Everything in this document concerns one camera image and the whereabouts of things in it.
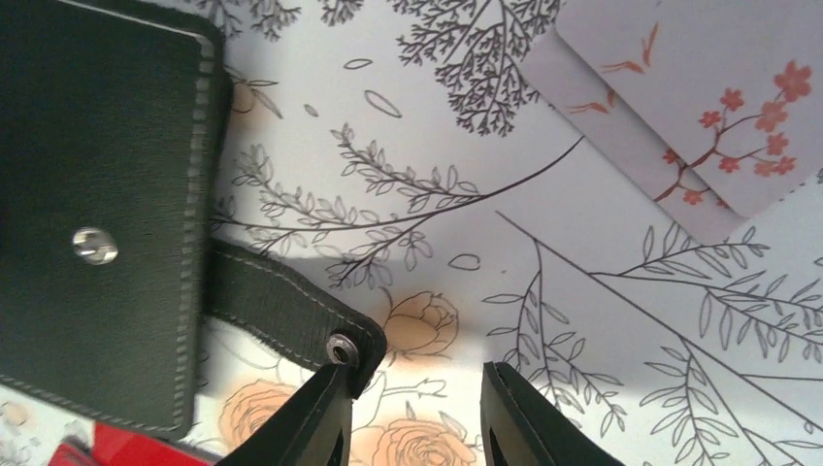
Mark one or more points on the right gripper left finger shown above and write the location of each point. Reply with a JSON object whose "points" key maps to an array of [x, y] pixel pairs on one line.
{"points": [[312, 428]]}

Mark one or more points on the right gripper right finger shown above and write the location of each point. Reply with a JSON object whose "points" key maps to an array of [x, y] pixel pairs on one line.
{"points": [[521, 427]]}

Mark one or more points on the white floral card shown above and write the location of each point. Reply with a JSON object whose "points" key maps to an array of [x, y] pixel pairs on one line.
{"points": [[733, 87], [568, 84]]}

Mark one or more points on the floral patterned table mat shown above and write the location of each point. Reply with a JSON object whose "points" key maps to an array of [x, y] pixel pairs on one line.
{"points": [[393, 155]]}

